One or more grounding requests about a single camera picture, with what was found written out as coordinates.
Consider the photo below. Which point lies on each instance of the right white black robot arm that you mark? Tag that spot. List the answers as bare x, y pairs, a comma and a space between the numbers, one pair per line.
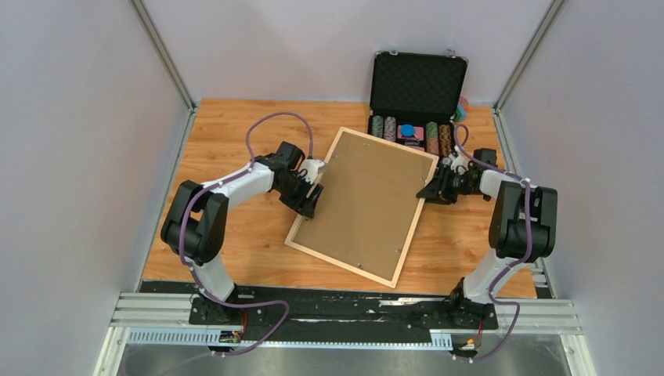
522, 228

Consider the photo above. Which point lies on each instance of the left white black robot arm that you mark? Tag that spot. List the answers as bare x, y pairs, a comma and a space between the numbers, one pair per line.
195, 224

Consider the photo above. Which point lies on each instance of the blue orange chip stack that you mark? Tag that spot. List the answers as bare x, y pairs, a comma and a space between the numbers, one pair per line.
445, 139

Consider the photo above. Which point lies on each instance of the black poker chip case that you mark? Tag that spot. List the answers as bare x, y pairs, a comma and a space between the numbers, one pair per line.
416, 88

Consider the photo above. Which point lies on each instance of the light wooden picture frame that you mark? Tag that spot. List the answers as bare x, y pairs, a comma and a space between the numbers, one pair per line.
295, 244

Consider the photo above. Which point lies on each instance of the red playing card deck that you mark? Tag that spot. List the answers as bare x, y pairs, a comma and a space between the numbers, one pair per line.
417, 142

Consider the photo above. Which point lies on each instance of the green chip stack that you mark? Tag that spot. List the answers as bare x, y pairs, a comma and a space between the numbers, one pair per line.
431, 138

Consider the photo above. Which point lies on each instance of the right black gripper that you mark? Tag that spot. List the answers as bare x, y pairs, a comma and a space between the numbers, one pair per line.
436, 189

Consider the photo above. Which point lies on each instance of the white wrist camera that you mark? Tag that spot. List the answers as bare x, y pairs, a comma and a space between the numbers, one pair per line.
459, 164
312, 169

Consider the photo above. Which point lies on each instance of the blue dealer button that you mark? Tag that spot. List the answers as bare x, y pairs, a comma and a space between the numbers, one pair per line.
407, 130

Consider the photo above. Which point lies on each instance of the grey purple chip stack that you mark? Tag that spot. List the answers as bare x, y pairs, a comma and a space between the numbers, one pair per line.
383, 127

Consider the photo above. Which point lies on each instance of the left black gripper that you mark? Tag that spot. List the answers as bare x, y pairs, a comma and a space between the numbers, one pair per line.
299, 204

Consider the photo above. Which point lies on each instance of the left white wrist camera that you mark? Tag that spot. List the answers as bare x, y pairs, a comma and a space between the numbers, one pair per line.
312, 169

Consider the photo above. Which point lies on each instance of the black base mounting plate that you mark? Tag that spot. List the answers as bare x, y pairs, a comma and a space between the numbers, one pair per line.
315, 315

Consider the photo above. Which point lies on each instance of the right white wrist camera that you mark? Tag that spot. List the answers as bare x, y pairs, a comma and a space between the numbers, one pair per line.
459, 164

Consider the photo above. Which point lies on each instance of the aluminium front rail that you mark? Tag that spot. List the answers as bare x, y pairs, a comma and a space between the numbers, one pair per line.
533, 316

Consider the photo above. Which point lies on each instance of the colourful objects behind case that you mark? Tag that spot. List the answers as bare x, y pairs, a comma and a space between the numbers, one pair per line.
461, 109

